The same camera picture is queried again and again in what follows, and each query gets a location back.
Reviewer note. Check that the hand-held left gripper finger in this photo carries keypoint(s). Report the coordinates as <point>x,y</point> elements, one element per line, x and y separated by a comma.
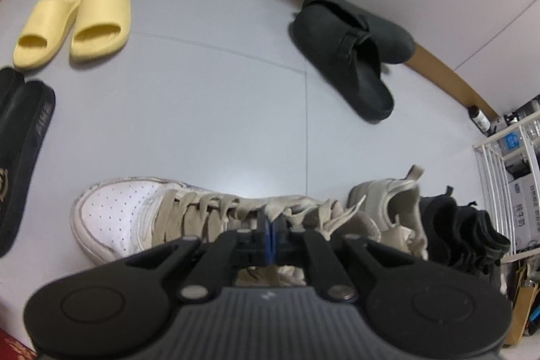
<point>274,246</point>
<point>265,246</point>

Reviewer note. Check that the white sneaker beige laces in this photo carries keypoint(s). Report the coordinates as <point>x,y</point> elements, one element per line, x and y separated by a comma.
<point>392,212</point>
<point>122,216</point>

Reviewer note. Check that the dark grey suede clog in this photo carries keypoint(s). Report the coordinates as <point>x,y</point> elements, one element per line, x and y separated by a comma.
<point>329,39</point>
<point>392,39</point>

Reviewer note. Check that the white shoe rack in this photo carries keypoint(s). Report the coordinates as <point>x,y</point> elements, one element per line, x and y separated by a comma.
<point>491,174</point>

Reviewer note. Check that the white lotion bottle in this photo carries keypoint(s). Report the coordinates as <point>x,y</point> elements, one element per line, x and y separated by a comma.
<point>480,119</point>

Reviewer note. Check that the brown paper bag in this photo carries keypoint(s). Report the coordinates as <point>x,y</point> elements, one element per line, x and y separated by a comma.
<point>521,305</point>

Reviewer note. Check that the white milk carton box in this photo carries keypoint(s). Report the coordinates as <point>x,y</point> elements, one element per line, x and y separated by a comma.
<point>525,208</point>

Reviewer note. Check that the black slide sandal gold print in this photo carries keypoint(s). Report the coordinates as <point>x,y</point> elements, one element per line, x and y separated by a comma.
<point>8,98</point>
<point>25,140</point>

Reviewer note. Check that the red printed mat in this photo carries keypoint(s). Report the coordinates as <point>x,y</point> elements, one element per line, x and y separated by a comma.
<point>14,347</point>

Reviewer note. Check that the yellow slide sandal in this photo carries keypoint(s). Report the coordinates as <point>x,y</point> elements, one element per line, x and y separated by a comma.
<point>42,27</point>
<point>103,14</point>

